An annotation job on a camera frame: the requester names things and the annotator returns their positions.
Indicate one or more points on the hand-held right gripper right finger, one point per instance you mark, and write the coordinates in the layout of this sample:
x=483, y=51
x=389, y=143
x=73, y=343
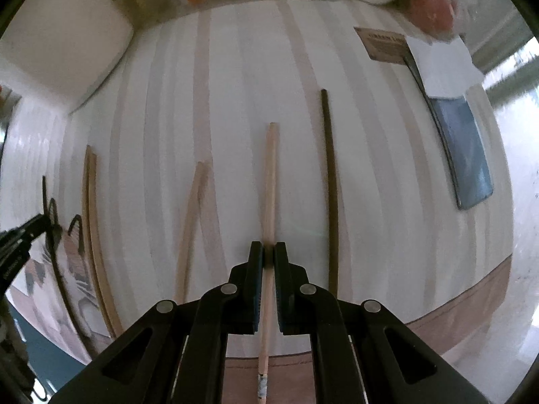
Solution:
x=281, y=286

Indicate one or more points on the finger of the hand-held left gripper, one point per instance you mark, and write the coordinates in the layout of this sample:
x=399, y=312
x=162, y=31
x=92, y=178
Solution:
x=27, y=227

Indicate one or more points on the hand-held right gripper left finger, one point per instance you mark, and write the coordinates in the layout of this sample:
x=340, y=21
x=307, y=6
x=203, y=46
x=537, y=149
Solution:
x=257, y=286

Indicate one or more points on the dark wooden chopstick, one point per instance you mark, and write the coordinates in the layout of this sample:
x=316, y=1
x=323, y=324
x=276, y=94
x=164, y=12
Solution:
x=61, y=286
x=330, y=185

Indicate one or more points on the pink chopstick holder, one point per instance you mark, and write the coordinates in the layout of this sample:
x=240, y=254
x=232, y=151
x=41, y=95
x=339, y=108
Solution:
x=63, y=50

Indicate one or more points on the striped cat print tablecloth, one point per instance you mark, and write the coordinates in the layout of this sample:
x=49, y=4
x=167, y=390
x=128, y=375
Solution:
x=379, y=219

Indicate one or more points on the brown card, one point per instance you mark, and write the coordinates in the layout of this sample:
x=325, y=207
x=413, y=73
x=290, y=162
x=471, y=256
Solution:
x=379, y=44

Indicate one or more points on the white tissue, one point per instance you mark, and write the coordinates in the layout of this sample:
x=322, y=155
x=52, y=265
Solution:
x=442, y=67

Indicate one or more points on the red tomato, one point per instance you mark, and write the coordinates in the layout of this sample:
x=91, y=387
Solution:
x=431, y=6

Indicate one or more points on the glass sliding door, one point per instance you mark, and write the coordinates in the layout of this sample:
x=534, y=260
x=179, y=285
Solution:
x=518, y=63

